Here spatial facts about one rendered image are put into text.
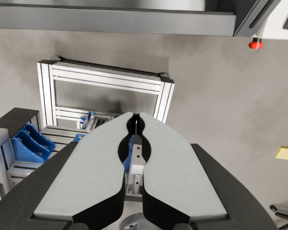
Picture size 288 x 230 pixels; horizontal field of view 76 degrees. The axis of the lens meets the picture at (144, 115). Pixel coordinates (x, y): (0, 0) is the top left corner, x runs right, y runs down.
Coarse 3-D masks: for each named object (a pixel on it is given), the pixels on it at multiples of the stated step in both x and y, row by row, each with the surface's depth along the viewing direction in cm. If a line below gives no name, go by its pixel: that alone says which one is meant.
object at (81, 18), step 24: (0, 24) 36; (24, 24) 36; (48, 24) 36; (72, 24) 36; (96, 24) 36; (120, 24) 36; (144, 24) 36; (168, 24) 36; (192, 24) 36; (216, 24) 37
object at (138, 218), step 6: (132, 216) 50; (138, 216) 49; (126, 222) 50; (132, 222) 49; (138, 222) 48; (144, 222) 48; (150, 222) 48; (120, 228) 51; (126, 228) 49; (132, 228) 49; (138, 228) 47; (144, 228) 47; (150, 228) 47; (156, 228) 47
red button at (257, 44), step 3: (255, 39) 52; (258, 39) 51; (261, 39) 51; (249, 42) 53; (252, 42) 52; (255, 42) 52; (258, 42) 51; (261, 42) 52; (249, 45) 53; (252, 45) 52; (255, 45) 51; (258, 45) 51; (261, 45) 51; (252, 48) 52; (255, 48) 52; (258, 48) 52
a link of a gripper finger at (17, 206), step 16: (48, 160) 8; (64, 160) 8; (32, 176) 7; (48, 176) 7; (16, 192) 6; (32, 192) 7; (0, 208) 6; (16, 208) 6; (32, 208) 6; (0, 224) 6; (16, 224) 6; (32, 224) 6; (48, 224) 6; (64, 224) 6
